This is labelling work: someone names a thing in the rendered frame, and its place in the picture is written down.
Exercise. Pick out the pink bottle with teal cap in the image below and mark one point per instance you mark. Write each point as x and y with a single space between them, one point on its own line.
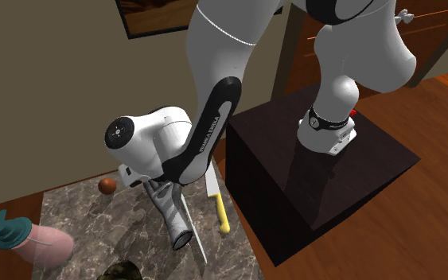
45 244

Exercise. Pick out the dark robot stand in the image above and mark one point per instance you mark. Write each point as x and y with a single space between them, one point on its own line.
270 163

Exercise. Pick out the brown wooden cabinet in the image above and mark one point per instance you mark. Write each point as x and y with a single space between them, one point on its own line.
433 35

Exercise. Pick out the dark-framed wall picture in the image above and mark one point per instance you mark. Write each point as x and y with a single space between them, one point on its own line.
153 15

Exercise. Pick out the long thin silver knife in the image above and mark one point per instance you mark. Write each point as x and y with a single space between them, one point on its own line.
196 236

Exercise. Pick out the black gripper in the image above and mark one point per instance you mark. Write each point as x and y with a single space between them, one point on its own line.
154 183

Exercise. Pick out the brown round fruit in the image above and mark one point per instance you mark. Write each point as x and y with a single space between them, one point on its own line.
107 186

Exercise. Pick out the dark green mottled object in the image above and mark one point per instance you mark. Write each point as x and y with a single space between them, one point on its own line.
121 271

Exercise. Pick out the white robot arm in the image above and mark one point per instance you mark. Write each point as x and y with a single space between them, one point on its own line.
216 70

